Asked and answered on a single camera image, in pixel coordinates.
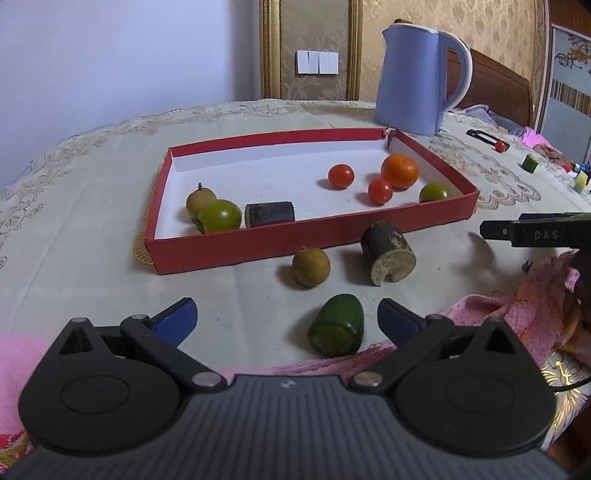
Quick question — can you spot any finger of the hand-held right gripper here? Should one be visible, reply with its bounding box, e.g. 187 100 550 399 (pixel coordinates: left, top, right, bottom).
480 220 514 246

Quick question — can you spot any red cardboard box tray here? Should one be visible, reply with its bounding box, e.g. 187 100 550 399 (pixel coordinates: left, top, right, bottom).
144 128 480 276

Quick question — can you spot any dark square sugarcane piece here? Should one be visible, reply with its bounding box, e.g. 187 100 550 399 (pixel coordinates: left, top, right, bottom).
245 201 296 229

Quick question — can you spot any green cucumber piece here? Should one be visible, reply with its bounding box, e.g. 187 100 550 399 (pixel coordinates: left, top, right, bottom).
308 294 365 356

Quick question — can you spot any orange tangerine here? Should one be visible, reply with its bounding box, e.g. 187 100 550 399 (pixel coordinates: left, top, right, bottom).
381 154 420 190

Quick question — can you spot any red cherry tomato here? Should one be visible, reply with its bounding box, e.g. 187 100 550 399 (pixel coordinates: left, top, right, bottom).
368 178 393 206
328 165 355 190

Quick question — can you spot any large green tomato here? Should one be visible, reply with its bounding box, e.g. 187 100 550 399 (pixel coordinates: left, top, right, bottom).
193 199 243 234

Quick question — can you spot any small green tomato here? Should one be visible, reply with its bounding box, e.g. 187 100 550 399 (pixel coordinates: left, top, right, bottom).
419 182 453 204

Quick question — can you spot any blue electric kettle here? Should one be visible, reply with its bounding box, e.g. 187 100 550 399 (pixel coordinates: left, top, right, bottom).
374 23 474 136

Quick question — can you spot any wooden headboard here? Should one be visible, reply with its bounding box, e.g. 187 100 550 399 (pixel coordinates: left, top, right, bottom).
394 18 534 128

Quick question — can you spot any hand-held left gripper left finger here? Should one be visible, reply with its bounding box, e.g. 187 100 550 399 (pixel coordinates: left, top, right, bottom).
46 298 228 394

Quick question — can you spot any gold framed wall panel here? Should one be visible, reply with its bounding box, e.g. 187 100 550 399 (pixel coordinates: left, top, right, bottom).
259 0 363 101

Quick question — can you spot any dark sugarcane cylinder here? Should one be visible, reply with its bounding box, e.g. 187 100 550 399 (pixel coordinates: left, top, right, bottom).
361 221 417 287

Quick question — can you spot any pink towel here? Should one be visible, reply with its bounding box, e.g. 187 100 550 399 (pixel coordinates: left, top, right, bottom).
0 251 583 468

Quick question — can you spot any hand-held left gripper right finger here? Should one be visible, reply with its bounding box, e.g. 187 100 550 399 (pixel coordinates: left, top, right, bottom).
348 298 537 394

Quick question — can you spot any grey blue cloth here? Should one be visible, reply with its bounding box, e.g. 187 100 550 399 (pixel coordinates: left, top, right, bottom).
455 104 527 136

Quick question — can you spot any brown longan with stem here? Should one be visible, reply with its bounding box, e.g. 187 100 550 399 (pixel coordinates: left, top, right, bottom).
186 183 218 222

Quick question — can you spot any black cable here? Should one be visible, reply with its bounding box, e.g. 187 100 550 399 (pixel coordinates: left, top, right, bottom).
551 376 591 394

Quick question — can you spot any patterned wardrobe door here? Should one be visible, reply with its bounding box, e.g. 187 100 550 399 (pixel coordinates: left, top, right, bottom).
536 0 591 160

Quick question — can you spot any black clip tool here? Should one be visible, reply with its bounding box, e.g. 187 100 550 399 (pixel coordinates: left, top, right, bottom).
466 129 509 151

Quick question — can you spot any gold patterned fabric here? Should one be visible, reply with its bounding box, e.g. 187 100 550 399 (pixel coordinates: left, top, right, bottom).
538 348 591 450

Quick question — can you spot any white wall switch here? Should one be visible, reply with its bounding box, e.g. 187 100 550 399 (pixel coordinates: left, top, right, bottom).
295 51 339 76

